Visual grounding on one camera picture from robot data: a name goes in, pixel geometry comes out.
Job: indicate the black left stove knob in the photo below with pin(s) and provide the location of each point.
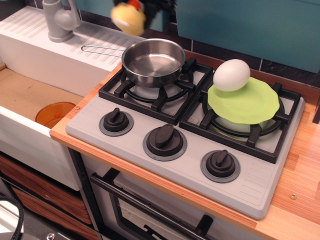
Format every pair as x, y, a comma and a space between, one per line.
116, 123

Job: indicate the green plate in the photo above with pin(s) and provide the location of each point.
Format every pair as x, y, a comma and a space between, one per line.
254, 103

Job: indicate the white egg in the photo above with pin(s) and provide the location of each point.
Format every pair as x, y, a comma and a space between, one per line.
231, 75

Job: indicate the black right stove knob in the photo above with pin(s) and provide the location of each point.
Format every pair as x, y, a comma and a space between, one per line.
220, 166

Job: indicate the black left burner grate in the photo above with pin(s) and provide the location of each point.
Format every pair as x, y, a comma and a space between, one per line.
168, 103

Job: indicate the black right burner grate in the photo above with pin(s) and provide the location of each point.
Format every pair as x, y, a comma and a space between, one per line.
264, 141

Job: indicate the silver metal pan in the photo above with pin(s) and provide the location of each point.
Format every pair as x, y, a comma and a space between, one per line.
149, 63

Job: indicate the grey toy faucet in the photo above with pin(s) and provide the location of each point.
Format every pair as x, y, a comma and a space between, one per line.
60, 22

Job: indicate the black middle stove knob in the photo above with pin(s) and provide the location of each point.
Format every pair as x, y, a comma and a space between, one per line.
165, 143

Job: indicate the white toy sink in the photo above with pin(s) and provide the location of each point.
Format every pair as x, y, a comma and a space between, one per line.
36, 72

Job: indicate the grey toy stove top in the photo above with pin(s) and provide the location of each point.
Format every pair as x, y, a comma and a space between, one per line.
250, 193

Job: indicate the wooden drawer fronts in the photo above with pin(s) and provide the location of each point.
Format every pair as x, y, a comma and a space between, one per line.
47, 198

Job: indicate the black burner grate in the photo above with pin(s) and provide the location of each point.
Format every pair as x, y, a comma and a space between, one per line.
168, 103
264, 141

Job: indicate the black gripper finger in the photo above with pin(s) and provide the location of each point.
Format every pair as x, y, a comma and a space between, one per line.
116, 2
152, 7

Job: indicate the orange plastic cup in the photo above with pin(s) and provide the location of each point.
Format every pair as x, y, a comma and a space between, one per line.
51, 114

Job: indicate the oven door with handle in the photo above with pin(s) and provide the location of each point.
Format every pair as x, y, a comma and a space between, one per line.
107, 183

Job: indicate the black stove knob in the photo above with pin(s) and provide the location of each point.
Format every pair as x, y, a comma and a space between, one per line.
220, 166
116, 123
165, 143

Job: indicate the yellow stuffed duck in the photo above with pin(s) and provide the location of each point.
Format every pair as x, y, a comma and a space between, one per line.
129, 17

